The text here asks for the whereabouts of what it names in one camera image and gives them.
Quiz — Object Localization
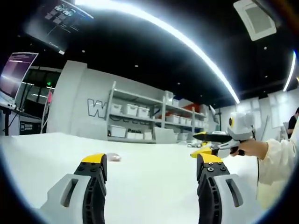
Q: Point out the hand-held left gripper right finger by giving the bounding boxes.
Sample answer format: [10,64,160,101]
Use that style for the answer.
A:
[196,153,248,224]

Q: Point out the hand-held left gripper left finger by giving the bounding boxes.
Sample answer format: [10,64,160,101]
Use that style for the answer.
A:
[39,153,108,224]

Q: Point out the clear resealable bag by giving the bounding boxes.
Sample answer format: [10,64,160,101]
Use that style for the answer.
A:
[106,153,122,162]

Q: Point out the person's right hand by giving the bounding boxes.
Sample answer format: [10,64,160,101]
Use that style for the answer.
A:
[230,139,269,160]

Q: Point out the black stand with white head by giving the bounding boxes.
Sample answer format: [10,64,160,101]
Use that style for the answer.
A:
[208,104,222,133]

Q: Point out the grey board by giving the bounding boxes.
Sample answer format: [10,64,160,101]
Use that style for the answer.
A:
[154,127,178,144]

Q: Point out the grey metal shelving rack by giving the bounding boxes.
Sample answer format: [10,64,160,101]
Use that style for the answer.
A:
[107,81,210,144]

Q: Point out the short ceiling light strip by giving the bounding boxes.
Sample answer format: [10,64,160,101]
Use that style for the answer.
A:
[283,50,297,92]

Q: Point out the black equipment case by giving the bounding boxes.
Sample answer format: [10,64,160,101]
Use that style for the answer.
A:
[20,120,43,135]

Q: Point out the rows of white storage boxes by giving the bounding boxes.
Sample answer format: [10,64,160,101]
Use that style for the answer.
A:
[109,98,206,140]

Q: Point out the grey office desk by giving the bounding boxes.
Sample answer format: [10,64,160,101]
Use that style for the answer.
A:
[0,104,43,136]

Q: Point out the ceiling air conditioner unit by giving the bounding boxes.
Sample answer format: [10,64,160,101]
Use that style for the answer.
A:
[233,0,278,42]

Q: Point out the long ceiling light strip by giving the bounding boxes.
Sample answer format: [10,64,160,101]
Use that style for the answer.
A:
[74,0,241,105]

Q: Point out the desk computer monitor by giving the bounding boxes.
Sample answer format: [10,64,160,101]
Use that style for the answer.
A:
[0,52,39,110]

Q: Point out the ceiling-hung dark screen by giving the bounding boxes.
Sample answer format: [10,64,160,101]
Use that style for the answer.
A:
[24,0,94,52]

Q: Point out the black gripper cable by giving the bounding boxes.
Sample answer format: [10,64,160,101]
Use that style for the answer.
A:
[251,125,261,187]

